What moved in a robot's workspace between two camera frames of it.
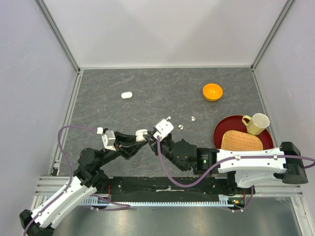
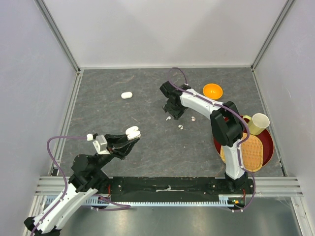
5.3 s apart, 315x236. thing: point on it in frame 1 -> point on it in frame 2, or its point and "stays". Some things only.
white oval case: (126, 95) stays
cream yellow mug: (257, 124) stays
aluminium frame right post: (270, 34) stays
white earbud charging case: (139, 134) -> (132, 132)
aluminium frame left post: (57, 34) stays
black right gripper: (152, 141) -> (177, 114)
